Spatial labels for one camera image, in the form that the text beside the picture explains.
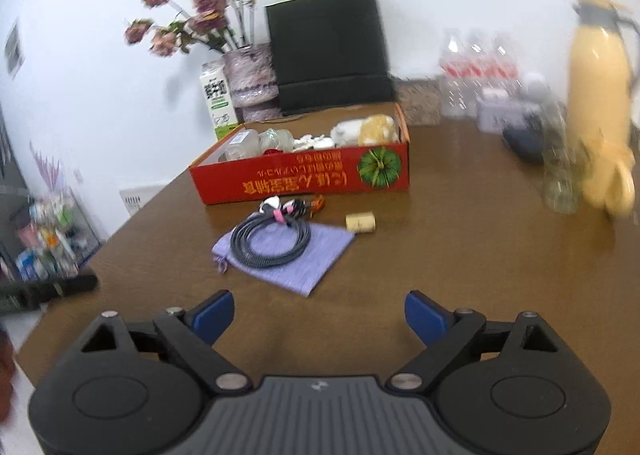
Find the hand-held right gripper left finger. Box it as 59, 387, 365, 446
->
75, 290, 253, 393

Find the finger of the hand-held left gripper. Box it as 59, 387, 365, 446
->
0, 274, 98, 312

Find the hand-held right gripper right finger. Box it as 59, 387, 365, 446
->
387, 290, 562, 392

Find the red cardboard box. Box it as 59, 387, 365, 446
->
189, 102, 413, 206

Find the clear plastic container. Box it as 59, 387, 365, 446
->
224, 131, 261, 160

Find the metal storage shelf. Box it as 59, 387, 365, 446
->
0, 185, 103, 286

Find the small cork piece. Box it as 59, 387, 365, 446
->
346, 213, 376, 234

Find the purple dried flower bunch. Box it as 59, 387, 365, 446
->
30, 140, 76, 196

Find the yellow plush toy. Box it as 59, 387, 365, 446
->
360, 115, 401, 146

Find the clear glass jar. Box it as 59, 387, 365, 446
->
542, 102, 583, 214

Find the white plush toy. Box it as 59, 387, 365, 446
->
331, 120, 368, 146

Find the black soft pouch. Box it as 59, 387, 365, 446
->
502, 115, 548, 164

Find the crumpled white tissue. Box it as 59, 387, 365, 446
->
295, 134, 335, 150

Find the speckled brown box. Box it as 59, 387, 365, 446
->
397, 77, 443, 126

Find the white tin box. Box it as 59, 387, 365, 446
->
475, 90, 526, 133

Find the white green milk carton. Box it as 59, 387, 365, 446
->
200, 61, 238, 140

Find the yellow cup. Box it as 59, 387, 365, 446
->
582, 135, 637, 218

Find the mottled purple ceramic vase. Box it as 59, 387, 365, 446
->
221, 44, 280, 122

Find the red label water bottle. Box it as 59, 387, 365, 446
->
492, 32, 519, 96
440, 27, 473, 118
465, 30, 494, 100

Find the white round lamp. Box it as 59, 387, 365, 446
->
522, 72, 551, 100

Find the black paper shopping bag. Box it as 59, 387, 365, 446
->
265, 0, 396, 116

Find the yellow thermos jug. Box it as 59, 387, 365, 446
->
565, 0, 640, 156

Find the black coiled cable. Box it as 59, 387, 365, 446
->
234, 196, 313, 268

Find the purple drawstring pouch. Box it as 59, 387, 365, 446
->
211, 221, 356, 297

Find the white vented wall plate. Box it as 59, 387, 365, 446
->
120, 185, 166, 216

